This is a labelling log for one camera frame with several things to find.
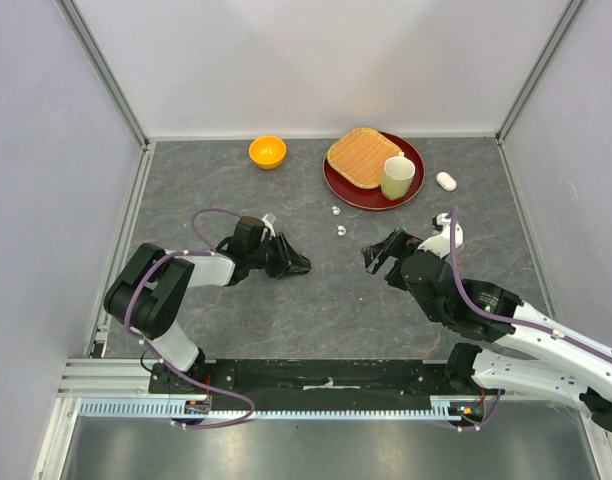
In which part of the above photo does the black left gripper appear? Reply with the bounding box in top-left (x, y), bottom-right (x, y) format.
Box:
top-left (248, 232), bottom-right (310, 280)

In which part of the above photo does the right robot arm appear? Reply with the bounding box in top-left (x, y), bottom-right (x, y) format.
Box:
top-left (361, 221), bottom-right (612, 433)

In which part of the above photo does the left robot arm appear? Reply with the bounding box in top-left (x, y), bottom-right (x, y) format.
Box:
top-left (103, 214), bottom-right (312, 393)

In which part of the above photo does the white earbud charging case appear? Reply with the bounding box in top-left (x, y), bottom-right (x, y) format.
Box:
top-left (435, 171), bottom-right (457, 192)

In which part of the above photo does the pale green cup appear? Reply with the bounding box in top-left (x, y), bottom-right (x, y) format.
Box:
top-left (380, 156), bottom-right (416, 200)

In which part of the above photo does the dark red round tray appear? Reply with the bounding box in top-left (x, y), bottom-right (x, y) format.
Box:
top-left (323, 131), bottom-right (426, 212)

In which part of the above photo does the woven bamboo tray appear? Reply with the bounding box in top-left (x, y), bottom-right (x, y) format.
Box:
top-left (326, 127), bottom-right (404, 189)

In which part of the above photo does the orange plastic bowl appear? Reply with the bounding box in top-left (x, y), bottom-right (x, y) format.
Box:
top-left (248, 136), bottom-right (287, 170)

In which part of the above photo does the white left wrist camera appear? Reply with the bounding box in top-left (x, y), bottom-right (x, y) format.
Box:
top-left (261, 213), bottom-right (276, 237)

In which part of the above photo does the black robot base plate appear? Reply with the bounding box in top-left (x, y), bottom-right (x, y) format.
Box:
top-left (149, 357), bottom-right (505, 416)

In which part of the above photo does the light blue cable duct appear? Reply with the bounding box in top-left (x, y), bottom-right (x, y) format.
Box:
top-left (78, 398), bottom-right (461, 421)

